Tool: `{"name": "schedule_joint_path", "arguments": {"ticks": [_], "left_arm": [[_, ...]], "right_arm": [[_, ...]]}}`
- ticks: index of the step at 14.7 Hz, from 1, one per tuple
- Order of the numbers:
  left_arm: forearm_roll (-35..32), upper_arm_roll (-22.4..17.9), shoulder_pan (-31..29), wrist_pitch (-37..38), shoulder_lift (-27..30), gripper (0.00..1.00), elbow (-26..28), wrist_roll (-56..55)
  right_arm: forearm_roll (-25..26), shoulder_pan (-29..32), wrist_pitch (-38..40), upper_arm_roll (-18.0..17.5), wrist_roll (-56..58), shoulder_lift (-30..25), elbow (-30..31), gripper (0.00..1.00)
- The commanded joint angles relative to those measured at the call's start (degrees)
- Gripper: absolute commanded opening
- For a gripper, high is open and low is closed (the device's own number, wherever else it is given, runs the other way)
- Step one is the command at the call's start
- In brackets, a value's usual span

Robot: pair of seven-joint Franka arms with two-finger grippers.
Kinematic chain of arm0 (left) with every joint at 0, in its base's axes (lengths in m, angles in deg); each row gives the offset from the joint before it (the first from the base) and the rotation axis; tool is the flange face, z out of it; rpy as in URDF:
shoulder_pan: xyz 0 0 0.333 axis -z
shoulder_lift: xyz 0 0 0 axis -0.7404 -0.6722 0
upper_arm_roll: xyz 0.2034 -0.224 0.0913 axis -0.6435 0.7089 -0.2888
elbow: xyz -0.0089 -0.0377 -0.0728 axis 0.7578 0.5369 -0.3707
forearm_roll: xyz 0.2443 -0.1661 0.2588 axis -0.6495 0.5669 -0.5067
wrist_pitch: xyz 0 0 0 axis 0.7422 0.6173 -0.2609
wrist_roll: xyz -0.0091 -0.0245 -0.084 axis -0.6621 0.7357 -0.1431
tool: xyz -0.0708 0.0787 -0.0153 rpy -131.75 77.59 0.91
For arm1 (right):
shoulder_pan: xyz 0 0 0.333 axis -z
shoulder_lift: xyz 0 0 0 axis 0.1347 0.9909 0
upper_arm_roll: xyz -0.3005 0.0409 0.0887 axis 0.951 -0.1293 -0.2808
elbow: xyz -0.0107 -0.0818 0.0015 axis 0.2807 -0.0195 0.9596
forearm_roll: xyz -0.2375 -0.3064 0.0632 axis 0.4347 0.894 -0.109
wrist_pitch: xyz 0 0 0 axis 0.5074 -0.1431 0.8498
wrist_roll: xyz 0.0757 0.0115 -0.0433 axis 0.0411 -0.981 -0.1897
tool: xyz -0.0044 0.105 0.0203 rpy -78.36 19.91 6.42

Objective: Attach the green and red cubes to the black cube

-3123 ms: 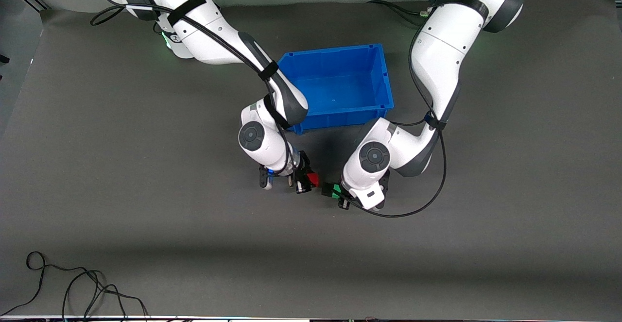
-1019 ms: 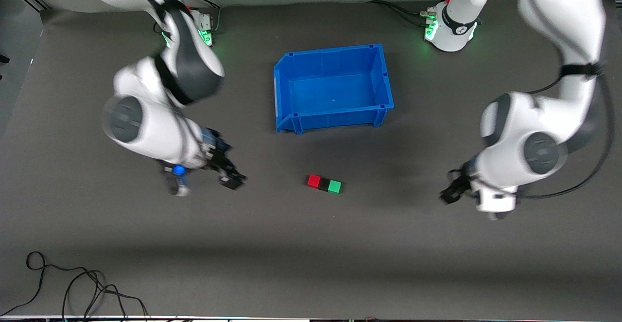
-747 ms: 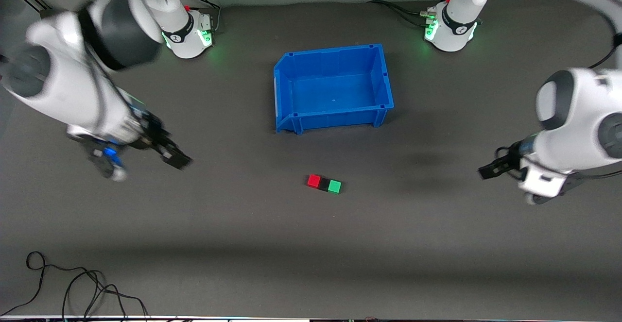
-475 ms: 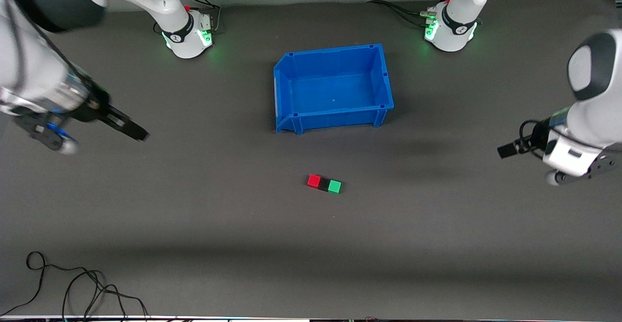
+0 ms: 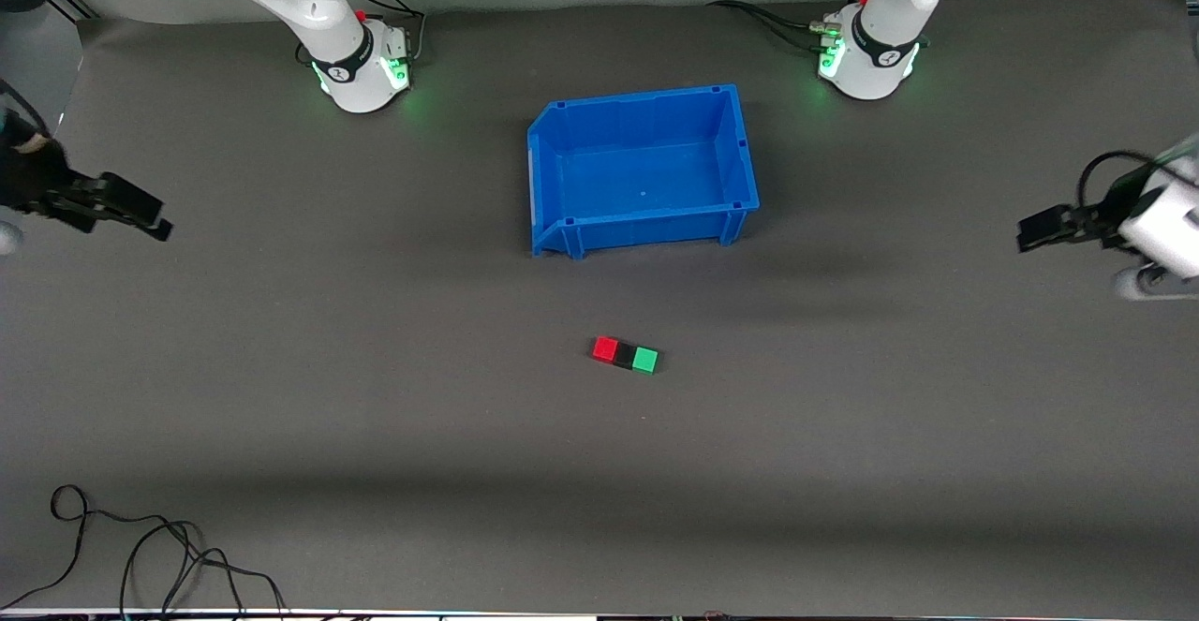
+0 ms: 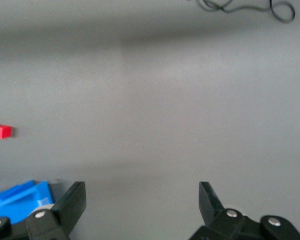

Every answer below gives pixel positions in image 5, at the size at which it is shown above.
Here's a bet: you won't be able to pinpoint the grey metal panel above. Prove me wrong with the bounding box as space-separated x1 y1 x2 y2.
0 0 87 135

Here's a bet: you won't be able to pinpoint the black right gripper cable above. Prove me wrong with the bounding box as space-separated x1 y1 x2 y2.
0 76 50 142

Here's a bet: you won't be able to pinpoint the blue plastic storage bin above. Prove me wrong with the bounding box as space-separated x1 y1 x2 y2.
526 83 761 260

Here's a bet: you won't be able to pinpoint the black arm base cables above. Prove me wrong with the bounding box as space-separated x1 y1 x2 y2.
295 0 428 67
705 0 930 52

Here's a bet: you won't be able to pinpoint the thin black loose cable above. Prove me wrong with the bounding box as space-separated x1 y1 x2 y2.
0 484 203 610
119 519 288 618

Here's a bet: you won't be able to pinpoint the black left arm base cables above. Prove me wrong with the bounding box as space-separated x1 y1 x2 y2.
705 0 930 52

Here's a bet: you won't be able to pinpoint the dark grey table mat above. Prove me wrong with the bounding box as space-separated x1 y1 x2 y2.
0 0 1199 614

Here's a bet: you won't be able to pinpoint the black right arm base cables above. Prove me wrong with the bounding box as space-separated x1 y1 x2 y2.
295 0 428 67

